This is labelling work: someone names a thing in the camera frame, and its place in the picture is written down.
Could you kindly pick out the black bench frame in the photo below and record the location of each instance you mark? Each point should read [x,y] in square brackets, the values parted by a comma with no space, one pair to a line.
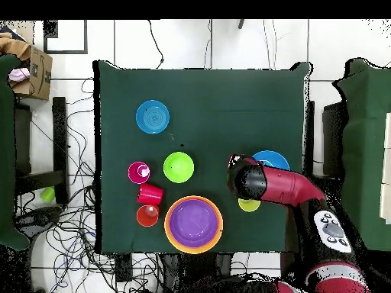
[59,137]

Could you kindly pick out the pink cup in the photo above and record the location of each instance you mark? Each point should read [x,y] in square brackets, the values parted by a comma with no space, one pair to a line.
[134,174]

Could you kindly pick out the white box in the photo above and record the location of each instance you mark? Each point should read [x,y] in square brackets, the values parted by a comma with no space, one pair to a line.
[386,198]

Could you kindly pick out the deep blue bowl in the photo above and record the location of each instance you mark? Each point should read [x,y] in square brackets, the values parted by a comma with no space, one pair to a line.
[272,158]

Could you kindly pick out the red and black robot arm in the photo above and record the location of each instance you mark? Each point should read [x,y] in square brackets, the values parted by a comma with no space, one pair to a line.
[287,186]

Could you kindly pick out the green bowl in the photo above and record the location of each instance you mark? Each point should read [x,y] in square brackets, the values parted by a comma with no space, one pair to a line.
[178,168]

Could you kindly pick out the pink cloth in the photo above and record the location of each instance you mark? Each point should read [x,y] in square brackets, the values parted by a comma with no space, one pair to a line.
[19,74]

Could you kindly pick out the light orange bowl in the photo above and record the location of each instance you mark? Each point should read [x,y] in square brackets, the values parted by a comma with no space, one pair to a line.
[166,226]

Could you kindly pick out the lime green cup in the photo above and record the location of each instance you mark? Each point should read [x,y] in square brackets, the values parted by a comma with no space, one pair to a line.
[48,194]

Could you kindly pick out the purple bowl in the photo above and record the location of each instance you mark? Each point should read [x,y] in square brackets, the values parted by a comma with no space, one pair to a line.
[194,224]

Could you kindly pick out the black stand leg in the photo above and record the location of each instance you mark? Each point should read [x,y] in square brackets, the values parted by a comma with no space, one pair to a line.
[241,23]

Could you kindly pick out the dark green tablecloth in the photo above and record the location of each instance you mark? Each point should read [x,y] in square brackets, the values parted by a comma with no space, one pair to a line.
[198,85]

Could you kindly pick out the black square frame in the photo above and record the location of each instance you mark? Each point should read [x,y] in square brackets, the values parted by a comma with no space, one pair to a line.
[65,52]

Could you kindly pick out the red cup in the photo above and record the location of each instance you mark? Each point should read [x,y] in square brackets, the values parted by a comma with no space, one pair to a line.
[149,194]

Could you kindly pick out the small blue ringed bowl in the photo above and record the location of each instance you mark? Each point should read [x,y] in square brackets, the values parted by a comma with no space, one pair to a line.
[152,117]

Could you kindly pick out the green cloth covered table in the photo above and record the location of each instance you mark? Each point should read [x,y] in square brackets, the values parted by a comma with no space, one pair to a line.
[6,152]
[366,137]

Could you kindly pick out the black cabinet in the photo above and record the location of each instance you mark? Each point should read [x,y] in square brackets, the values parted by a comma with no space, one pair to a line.
[333,137]

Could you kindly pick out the yellow cup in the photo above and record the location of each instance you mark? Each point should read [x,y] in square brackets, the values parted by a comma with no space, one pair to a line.
[249,206]

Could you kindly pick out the brown crumpled paper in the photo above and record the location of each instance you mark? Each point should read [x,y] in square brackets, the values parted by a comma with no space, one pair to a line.
[15,45]

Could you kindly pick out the orange cup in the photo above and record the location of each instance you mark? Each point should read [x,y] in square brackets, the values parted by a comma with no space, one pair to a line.
[143,218]

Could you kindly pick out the cardboard box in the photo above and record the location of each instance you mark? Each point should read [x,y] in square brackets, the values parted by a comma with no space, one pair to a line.
[39,82]

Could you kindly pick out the black floor box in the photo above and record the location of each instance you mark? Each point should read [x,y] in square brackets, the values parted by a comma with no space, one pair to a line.
[123,267]

